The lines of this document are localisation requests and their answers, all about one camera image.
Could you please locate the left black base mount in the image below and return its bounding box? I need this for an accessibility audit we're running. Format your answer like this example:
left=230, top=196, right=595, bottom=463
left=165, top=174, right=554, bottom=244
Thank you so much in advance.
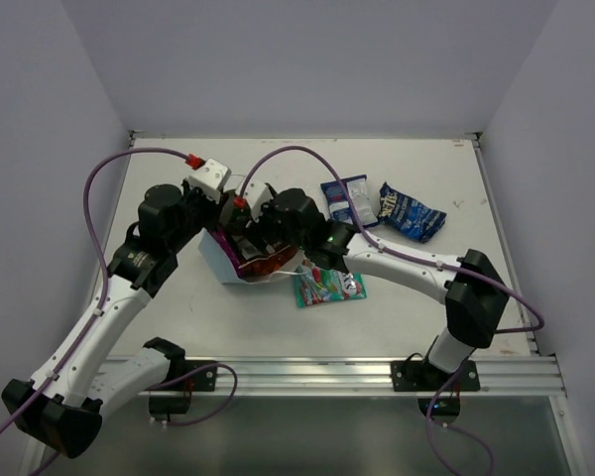
left=148, top=359, right=216, bottom=421

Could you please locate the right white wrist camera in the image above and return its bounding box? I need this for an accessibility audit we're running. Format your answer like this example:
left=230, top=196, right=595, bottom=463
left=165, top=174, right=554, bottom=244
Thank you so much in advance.
left=235, top=179, right=273, bottom=221

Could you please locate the light blue paper bag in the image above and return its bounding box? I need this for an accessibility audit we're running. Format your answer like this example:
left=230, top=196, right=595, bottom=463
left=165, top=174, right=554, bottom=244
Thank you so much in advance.
left=198, top=179, right=304, bottom=285

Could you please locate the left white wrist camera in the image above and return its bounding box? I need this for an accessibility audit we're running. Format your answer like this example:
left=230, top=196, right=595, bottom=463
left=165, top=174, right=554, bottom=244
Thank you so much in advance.
left=186, top=156, right=231, bottom=202

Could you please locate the purple snack bag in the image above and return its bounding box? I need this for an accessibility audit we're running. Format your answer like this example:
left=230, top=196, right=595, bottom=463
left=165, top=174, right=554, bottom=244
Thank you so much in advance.
left=211, top=225, right=243, bottom=276

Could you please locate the red chips bag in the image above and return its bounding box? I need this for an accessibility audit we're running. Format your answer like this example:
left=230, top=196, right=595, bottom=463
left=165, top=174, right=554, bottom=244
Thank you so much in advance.
left=236, top=246, right=301, bottom=282

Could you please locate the blue white snack bag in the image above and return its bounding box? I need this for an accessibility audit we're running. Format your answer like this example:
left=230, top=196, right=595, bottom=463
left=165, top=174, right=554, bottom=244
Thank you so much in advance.
left=320, top=175, right=379, bottom=228

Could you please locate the aluminium rail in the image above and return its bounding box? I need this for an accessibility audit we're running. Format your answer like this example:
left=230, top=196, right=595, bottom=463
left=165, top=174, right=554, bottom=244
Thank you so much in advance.
left=96, top=354, right=569, bottom=397

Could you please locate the blue kettle chips bag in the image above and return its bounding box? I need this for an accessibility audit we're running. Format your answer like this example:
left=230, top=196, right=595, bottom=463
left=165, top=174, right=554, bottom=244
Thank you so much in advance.
left=377, top=182, right=447, bottom=243

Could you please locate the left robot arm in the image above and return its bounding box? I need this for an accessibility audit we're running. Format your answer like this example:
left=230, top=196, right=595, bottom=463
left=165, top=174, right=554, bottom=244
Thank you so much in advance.
left=1, top=183, right=221, bottom=458

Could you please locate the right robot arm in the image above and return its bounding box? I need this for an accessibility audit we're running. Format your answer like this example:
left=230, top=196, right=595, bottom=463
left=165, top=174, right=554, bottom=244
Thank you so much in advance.
left=237, top=185, right=509, bottom=390

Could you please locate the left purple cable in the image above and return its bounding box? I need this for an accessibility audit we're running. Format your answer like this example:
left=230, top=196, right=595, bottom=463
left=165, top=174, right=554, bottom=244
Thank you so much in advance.
left=0, top=150, right=202, bottom=476

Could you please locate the teal candy bag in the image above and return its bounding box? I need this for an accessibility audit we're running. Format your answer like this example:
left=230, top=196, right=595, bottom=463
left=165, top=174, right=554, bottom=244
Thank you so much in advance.
left=293, top=261, right=367, bottom=308

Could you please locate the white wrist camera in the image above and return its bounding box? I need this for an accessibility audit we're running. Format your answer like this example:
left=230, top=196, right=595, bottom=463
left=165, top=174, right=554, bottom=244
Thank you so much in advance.
left=186, top=156, right=231, bottom=202
left=235, top=179, right=273, bottom=221

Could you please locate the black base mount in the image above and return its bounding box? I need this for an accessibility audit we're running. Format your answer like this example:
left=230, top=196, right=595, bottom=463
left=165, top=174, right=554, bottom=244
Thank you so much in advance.
left=390, top=353, right=482, bottom=421
left=148, top=359, right=216, bottom=421

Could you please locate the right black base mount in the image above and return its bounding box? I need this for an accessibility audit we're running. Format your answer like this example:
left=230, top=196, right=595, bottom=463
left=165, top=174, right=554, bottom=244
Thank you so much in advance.
left=390, top=353, right=482, bottom=421

